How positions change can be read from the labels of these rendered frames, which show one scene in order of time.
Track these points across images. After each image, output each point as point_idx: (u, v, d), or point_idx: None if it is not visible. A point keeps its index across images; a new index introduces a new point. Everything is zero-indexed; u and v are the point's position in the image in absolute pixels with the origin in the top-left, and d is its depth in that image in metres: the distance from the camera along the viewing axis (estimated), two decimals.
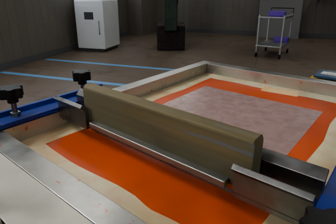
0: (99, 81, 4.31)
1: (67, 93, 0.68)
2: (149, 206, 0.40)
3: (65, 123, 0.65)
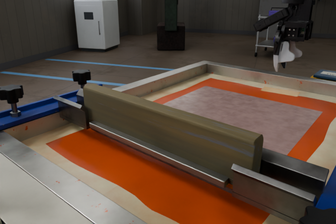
0: (99, 81, 4.31)
1: (67, 93, 0.68)
2: (149, 206, 0.40)
3: (65, 123, 0.65)
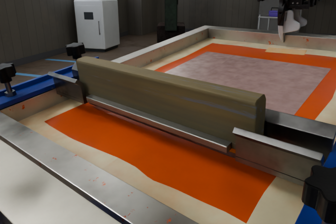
0: None
1: (63, 69, 0.66)
2: (151, 176, 0.39)
3: (63, 100, 0.63)
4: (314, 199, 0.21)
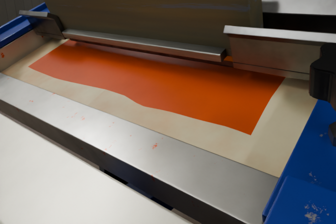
0: None
1: (38, 6, 0.58)
2: (141, 102, 0.34)
3: (46, 40, 0.57)
4: (326, 88, 0.15)
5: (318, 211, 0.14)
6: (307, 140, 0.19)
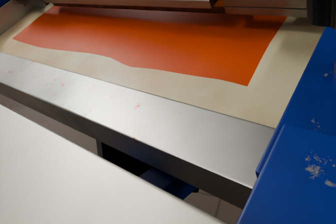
0: None
1: None
2: (128, 63, 0.31)
3: (30, 9, 0.53)
4: (328, 9, 0.12)
5: (322, 163, 0.12)
6: (308, 82, 0.16)
